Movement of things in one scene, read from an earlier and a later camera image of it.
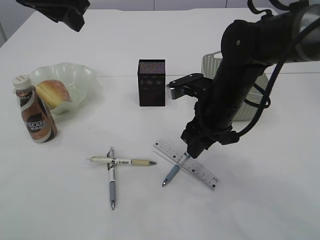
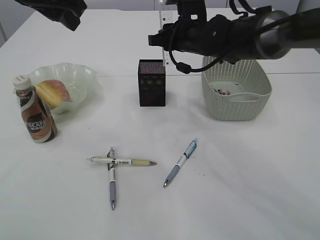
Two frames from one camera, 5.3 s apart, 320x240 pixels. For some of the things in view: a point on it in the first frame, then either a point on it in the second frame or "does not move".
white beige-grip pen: (121, 161) does not move
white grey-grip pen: (111, 167) does not move
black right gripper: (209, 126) -> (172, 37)
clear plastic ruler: (192, 165) -> (167, 14)
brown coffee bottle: (39, 120) does not move
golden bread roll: (53, 92) does not move
